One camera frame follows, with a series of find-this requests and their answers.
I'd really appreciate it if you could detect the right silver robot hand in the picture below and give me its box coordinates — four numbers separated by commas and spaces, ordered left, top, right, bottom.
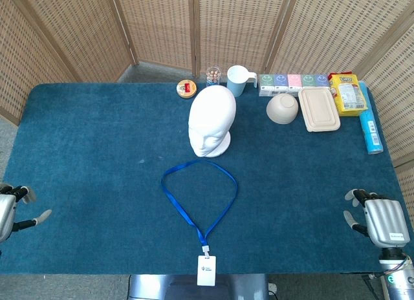
343, 189, 411, 248

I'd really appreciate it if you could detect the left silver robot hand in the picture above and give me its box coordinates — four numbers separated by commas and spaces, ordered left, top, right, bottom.
0, 183, 52, 244

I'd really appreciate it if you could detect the blue lanyard strap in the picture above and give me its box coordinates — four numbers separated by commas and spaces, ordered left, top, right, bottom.
161, 160, 239, 253

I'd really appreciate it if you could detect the white ID badge card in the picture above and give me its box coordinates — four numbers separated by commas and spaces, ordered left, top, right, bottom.
197, 255, 217, 286

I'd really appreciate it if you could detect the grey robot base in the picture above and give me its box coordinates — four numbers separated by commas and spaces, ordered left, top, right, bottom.
127, 273, 271, 300

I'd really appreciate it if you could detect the blue plastic bag roll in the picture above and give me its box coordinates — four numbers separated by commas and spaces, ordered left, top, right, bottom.
357, 81, 385, 155

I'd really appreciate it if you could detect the blue carpet table cover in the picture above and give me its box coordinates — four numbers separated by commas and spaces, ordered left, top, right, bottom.
0, 82, 414, 277

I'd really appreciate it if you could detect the yellow snack bag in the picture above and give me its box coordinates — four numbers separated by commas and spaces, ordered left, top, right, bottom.
328, 72, 369, 117

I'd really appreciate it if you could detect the beige lidded lunch box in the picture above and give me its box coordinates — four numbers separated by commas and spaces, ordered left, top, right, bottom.
298, 87, 342, 133

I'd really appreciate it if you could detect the beige upturned bowl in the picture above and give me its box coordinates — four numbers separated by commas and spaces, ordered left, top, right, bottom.
266, 92, 299, 123

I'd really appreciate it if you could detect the multicolour tissue pack bundle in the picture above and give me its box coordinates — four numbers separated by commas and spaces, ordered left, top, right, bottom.
258, 73, 331, 98

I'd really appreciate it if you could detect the white foam mannequin head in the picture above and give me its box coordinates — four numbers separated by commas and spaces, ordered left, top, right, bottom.
188, 85, 237, 158

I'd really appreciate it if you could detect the yellow tape roll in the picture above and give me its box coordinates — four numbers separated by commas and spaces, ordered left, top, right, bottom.
176, 80, 197, 100

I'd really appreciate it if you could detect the glass jar with beads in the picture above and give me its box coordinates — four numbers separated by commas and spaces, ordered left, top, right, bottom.
206, 66, 221, 87

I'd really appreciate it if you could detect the wicker folding screen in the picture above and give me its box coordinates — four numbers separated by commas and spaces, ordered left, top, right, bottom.
0, 0, 414, 197

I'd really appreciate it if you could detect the light blue handled cup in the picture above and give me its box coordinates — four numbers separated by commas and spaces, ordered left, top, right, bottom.
226, 65, 259, 98

